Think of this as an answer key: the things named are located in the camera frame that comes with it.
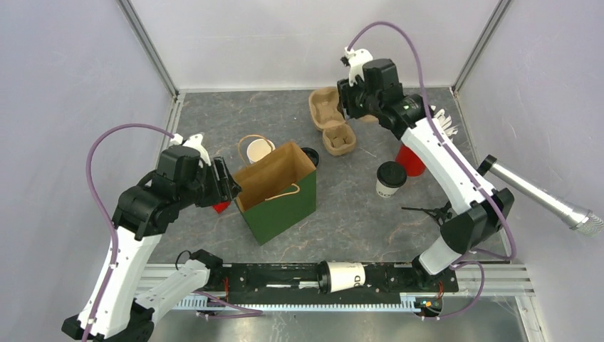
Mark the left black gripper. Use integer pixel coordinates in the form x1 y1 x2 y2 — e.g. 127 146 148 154
178 154 243 207

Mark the stack of white paper cups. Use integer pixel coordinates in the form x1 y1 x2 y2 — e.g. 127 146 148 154
246 138 275 164

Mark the green paper bag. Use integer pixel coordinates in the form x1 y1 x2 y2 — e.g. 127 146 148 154
233 141 317 245

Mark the stack of cardboard cup carriers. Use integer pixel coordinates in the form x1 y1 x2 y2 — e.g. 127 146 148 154
308 87 357 156

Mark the single black lid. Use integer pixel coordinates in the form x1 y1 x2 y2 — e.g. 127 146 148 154
376 161 407 188

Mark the stack of black lids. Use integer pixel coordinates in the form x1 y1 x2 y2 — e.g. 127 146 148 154
301 147 320 167

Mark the single white paper cup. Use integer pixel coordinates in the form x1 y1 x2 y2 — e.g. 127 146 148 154
375 180 400 198

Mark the single cardboard cup carrier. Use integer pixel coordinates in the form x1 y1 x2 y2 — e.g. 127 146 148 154
358 115 379 123

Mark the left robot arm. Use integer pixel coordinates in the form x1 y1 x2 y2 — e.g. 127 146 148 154
61 145 241 341

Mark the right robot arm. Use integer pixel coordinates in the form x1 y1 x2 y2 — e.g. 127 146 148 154
337 51 514 291

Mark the red D-shaped object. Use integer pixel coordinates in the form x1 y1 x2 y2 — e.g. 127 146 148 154
212 202 231 214

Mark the red cup holder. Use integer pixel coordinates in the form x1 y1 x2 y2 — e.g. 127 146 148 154
395 145 426 177

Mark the silver microphone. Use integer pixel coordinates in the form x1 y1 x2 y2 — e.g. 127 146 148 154
478 155 603 237

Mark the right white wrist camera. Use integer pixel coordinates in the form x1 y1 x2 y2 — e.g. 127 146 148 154
343 48 373 86

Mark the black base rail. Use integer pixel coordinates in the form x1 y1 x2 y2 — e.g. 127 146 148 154
202 261 459 306

